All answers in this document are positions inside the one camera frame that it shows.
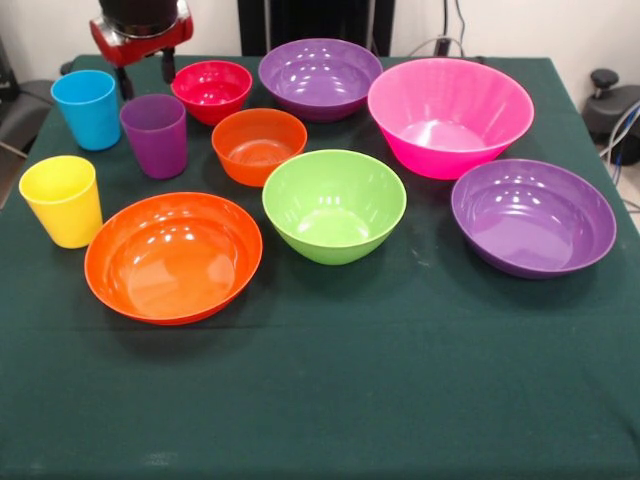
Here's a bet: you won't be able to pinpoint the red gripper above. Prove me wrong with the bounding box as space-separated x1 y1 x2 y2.
89 12 195 101

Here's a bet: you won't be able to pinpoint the blue plastic cup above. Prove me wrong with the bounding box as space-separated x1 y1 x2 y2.
50 69 123 152

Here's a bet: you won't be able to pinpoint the purple plastic cup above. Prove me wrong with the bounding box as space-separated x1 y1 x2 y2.
119 93 189 180

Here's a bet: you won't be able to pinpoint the small orange bowl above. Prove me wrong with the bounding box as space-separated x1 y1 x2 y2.
211 107 309 189

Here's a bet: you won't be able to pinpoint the large pink bowl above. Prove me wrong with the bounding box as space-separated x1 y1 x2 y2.
367 57 536 181

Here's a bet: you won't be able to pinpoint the small red bowl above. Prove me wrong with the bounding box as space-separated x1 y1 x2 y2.
170 60 254 127

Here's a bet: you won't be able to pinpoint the black chair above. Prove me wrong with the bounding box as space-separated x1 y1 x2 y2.
0 34 54 159

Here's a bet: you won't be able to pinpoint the yellow plastic cup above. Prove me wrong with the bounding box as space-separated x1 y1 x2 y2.
18 155 104 250

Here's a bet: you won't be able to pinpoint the purple bowl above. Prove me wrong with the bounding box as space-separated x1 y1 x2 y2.
450 158 618 280
257 38 385 124

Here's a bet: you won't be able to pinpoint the large orange bowl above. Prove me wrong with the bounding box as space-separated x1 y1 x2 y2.
83 191 264 327

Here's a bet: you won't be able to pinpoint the green bowl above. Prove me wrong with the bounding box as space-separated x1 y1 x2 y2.
261 148 408 266

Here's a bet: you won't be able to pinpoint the dark green table cloth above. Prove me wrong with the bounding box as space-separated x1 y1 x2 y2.
0 53 640 480

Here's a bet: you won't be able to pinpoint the black equipment with knob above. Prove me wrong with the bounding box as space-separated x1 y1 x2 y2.
582 68 640 166

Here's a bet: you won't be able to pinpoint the grey cable with plug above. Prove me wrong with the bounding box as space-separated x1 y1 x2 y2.
407 34 467 59

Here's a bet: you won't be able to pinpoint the black hanging cable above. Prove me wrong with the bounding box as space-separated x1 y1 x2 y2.
452 0 469 56

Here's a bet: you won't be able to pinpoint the grey and blue cables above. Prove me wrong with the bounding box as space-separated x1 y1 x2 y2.
597 99 640 166

